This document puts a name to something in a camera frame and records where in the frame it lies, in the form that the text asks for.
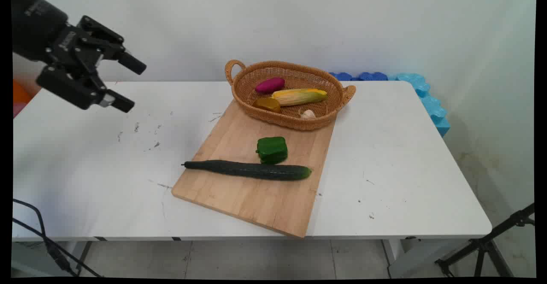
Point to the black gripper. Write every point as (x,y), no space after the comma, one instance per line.
(38,23)

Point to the orange object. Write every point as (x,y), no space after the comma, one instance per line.
(20,92)

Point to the purple sweet potato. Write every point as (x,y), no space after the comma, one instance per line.
(270,85)

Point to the dark green cucumber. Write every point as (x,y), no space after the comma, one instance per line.
(252,170)

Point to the white table leg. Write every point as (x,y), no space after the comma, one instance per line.
(42,258)
(410,258)

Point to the green bell pepper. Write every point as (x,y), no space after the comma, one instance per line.
(272,150)

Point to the wooden cutting board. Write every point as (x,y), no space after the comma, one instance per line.
(256,177)

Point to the woven wicker basket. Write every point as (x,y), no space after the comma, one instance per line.
(295,113)

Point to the yellow corn cob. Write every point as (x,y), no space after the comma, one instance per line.
(299,96)

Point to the white garlic bulb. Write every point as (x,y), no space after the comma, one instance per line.
(307,114)

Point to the dark blue foam mat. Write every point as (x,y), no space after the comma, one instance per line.
(367,76)

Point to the light blue foam mat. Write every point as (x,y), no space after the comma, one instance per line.
(429,100)

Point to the black tripod stand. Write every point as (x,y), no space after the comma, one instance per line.
(485,245)

